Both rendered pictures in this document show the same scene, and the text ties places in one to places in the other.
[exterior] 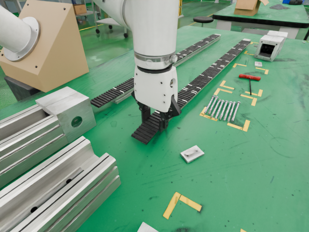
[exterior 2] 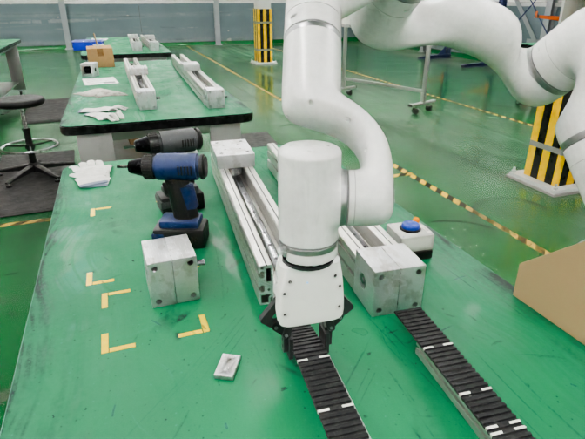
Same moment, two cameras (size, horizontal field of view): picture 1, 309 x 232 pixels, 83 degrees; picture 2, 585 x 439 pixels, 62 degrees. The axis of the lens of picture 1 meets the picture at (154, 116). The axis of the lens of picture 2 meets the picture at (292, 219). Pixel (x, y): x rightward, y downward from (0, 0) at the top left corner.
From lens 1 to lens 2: 0.90 m
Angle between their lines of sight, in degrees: 100
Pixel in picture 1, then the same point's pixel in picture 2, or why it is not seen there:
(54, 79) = (535, 294)
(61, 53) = (573, 272)
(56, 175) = not seen: hidden behind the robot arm
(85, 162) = not seen: hidden behind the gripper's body
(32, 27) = not seen: outside the picture
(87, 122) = (366, 296)
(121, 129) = (341, 334)
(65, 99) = (387, 258)
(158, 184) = (230, 324)
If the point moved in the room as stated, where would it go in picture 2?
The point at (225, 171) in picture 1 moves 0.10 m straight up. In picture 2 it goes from (175, 380) to (168, 326)
